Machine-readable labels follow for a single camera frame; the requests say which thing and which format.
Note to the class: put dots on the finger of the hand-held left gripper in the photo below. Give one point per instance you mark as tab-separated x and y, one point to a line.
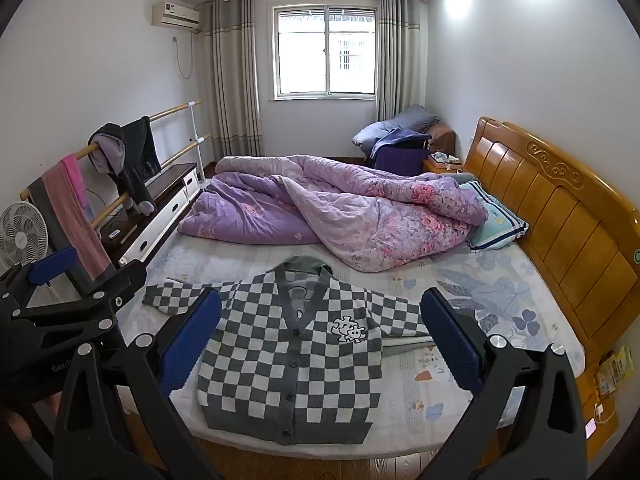
100	292
47	267

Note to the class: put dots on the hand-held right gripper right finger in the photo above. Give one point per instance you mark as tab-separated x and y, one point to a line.
452	340

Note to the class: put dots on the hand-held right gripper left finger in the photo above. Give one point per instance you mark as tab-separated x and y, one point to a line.
192	340

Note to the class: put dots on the grey white checkered cardigan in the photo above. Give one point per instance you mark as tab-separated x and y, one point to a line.
300	360

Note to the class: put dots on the white standing fan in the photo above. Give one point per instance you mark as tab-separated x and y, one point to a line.
20	235

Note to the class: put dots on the dusty pink towel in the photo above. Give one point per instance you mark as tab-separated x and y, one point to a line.
75	225

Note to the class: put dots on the white garment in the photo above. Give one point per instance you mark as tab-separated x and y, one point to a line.
475	285

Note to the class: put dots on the bright pink cloth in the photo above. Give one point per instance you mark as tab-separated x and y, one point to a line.
75	175

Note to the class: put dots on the dark top white drawer cabinet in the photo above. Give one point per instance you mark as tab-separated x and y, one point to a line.
165	190

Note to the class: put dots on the blue striped pillow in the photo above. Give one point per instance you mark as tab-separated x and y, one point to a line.
500	220

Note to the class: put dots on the black jacket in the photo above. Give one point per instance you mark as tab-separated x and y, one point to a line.
137	155

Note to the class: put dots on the wooden bed headboard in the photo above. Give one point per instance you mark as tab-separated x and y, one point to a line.
550	210

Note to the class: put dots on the yellow packet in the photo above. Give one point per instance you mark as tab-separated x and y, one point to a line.
612	372

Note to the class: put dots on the wooden nightstand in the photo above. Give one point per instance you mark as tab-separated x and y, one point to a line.
440	167

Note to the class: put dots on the purple floral quilt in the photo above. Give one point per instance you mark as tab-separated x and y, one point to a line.
325	210

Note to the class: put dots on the dark purple blanket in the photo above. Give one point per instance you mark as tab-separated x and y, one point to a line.
400	157

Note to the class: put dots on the brown chair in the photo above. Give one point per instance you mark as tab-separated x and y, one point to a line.
442	137

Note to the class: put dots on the grey blue pillow pile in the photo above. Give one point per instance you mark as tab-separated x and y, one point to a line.
400	122

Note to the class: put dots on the beige grey curtain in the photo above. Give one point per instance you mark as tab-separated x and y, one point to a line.
232	85
400	60

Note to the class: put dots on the white air conditioner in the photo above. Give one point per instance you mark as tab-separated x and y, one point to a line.
175	16

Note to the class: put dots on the window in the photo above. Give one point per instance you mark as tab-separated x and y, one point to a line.
325	50

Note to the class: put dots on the wooden double barre rail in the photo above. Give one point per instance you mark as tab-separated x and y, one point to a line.
175	109

